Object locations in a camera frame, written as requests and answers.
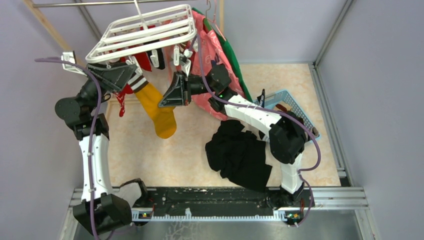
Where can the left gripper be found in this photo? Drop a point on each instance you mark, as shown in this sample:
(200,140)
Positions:
(116,76)

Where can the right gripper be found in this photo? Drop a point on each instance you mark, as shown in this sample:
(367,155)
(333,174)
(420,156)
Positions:
(178,94)

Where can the mustard yellow striped sock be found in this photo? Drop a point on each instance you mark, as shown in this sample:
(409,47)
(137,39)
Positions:
(148,95)

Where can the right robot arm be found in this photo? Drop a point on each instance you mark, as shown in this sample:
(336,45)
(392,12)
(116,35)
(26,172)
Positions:
(285,134)

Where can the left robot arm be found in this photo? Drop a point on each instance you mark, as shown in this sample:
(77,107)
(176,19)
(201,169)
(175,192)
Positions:
(102,208)

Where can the white plastic sock hanger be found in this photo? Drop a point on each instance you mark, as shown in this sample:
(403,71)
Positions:
(143,32)

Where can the green garment on hanger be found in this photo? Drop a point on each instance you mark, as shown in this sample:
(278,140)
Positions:
(217,50)

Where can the red patterned sock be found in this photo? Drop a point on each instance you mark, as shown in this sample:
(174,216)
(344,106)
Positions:
(120,97)

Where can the red sock rear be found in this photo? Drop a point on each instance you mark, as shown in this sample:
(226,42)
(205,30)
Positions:
(141,57)

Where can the pink printed shirt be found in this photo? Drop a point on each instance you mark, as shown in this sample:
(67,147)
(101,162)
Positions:
(221,101)

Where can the black cloth pile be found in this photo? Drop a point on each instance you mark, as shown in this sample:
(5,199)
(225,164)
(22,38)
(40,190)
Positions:
(238,156)

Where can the light blue plastic basket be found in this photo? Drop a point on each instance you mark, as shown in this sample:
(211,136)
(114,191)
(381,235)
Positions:
(284,96)

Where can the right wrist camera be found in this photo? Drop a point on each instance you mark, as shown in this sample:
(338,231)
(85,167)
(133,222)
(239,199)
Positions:
(179,55)

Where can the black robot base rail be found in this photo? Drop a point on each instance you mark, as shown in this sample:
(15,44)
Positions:
(237,204)

